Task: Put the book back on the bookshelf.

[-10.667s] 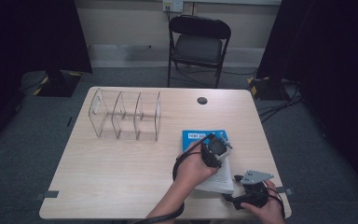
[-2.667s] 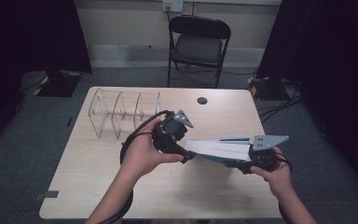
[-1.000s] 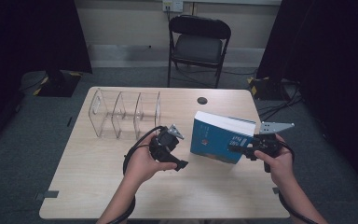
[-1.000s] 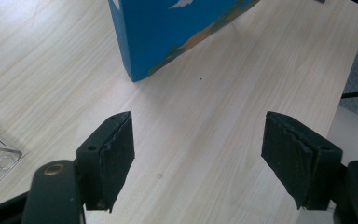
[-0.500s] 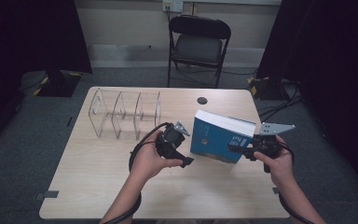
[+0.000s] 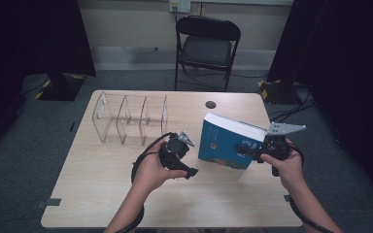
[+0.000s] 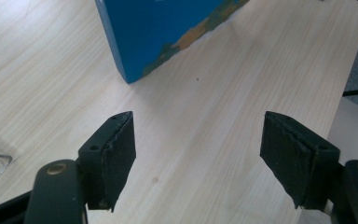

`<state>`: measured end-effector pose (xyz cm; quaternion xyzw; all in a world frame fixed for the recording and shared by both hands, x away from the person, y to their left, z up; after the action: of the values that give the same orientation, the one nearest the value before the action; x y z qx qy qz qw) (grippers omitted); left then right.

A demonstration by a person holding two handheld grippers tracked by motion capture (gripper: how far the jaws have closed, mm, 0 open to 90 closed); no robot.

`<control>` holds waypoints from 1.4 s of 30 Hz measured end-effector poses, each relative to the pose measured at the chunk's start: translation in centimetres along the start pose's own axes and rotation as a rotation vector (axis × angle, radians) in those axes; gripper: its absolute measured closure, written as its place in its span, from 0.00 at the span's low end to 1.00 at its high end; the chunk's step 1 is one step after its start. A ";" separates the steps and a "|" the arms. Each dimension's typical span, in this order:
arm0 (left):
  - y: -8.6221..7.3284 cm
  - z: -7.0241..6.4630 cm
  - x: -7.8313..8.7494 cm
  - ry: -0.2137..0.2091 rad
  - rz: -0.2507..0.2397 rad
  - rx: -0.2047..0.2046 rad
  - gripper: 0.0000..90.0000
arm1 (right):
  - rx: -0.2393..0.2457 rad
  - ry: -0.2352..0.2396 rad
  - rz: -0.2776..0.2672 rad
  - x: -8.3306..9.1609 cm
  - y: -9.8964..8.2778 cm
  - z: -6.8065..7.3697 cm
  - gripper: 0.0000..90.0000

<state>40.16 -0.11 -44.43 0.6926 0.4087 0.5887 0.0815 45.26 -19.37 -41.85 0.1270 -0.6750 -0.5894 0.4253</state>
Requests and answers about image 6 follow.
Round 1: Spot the thin black floor cable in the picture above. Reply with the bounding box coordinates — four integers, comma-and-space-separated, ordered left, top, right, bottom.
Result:
183, 68, 270, 92

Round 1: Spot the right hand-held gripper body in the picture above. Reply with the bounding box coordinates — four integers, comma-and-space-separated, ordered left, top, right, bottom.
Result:
256, 121, 307, 178

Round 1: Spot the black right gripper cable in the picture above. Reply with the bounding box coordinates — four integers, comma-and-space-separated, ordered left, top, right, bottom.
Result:
287, 143, 335, 233

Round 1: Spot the person's left hand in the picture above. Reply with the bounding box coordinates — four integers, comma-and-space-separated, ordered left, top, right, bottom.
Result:
131, 139, 188, 196

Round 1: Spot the black floor cables bundle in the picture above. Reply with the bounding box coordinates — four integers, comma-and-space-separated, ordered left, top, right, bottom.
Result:
267, 82, 317, 129

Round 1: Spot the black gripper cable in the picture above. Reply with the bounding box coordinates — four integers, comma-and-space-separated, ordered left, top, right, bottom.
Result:
115, 131, 179, 233
287, 143, 335, 233

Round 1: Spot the black stand base yellow tape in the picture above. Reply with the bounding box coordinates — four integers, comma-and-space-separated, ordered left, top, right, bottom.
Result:
33, 72, 87, 102
256, 79, 303, 106

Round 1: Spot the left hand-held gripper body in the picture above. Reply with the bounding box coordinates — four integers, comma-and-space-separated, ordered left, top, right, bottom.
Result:
157, 130, 196, 171

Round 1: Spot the black curtain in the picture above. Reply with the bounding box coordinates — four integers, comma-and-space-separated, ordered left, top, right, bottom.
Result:
266, 0, 373, 210
0, 0, 97, 163

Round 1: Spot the white wall socket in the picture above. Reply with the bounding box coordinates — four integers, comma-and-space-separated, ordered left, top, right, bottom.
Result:
169, 0, 192, 15

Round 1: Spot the blue book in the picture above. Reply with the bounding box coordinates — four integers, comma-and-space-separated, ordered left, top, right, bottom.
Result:
197, 112, 270, 171

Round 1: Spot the person's right hand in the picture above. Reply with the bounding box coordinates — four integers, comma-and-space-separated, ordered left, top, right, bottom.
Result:
259, 138, 306, 192

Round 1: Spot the clear acrylic book rack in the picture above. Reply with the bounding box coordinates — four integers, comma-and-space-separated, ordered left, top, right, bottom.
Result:
91, 91, 170, 149

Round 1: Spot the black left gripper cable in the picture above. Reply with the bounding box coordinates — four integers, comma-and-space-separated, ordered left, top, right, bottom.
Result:
115, 131, 179, 233

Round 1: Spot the black folding chair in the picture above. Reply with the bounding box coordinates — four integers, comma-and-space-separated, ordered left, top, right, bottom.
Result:
174, 15, 242, 93

